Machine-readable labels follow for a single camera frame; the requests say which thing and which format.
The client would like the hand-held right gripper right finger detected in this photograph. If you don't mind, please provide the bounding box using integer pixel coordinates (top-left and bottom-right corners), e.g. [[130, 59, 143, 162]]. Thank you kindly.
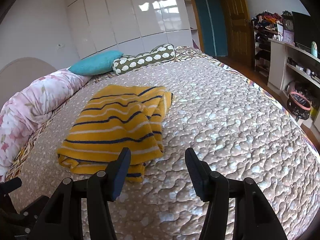
[[185, 147, 288, 240]]

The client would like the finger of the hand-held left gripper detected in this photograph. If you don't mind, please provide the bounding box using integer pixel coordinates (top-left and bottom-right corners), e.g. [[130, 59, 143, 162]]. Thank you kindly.
[[0, 196, 50, 240], [0, 177, 22, 214]]

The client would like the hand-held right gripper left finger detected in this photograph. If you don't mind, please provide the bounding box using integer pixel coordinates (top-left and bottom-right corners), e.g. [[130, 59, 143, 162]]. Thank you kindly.
[[29, 147, 132, 240]]

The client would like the yellow striped knit garment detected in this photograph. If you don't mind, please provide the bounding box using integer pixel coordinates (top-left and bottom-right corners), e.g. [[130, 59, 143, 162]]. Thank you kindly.
[[56, 85, 173, 183]]

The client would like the shelf rack with clothes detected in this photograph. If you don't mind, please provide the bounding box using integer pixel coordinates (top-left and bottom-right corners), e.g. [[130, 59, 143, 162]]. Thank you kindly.
[[251, 11, 284, 78]]

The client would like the bed with quilted beige cover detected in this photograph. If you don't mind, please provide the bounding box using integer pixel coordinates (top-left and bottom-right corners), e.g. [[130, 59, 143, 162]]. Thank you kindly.
[[5, 46, 320, 240]]

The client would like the pink floral quilt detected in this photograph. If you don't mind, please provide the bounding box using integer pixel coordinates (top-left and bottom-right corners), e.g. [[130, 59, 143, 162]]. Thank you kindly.
[[0, 70, 92, 178]]

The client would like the beige rounded headboard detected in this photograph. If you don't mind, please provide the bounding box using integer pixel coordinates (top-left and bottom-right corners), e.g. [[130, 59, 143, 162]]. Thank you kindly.
[[0, 57, 58, 110]]

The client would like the teal pillow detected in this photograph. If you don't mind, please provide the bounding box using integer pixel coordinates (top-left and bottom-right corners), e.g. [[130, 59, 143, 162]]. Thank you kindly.
[[68, 50, 124, 77]]

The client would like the green shell-patterned bolster pillow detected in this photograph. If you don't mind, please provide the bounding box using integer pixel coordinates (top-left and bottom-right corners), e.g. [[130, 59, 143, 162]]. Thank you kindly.
[[112, 44, 177, 76]]

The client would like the black bin with pink rim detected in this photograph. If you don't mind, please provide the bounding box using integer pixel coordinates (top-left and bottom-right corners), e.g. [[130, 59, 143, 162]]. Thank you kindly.
[[286, 92, 313, 121]]

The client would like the white desk unit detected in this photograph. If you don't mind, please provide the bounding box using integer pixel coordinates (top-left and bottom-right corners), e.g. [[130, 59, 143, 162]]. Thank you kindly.
[[267, 37, 320, 99]]

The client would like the teal door panel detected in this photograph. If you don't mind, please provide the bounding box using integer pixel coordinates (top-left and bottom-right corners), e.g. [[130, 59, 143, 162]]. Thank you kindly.
[[191, 0, 228, 57]]

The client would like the wooden door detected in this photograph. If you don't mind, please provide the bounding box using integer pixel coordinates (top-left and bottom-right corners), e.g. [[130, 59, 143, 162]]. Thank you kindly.
[[221, 0, 253, 60]]

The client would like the white open corner shelf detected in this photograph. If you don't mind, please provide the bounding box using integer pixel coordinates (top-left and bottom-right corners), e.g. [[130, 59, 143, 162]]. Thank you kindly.
[[183, 0, 201, 48]]

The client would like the white glossy wardrobe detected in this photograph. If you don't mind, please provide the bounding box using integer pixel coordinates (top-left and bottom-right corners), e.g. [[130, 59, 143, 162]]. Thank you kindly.
[[65, 0, 193, 60]]

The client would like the pink card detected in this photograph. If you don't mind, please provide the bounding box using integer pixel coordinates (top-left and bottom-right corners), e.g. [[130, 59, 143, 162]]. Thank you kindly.
[[282, 30, 295, 43]]

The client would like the dark framed table clock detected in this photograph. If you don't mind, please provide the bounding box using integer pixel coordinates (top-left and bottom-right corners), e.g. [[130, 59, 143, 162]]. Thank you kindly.
[[282, 15, 295, 34]]

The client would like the black television screen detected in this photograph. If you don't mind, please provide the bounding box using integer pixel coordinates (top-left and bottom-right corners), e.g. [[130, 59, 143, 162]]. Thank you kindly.
[[291, 11, 320, 55]]

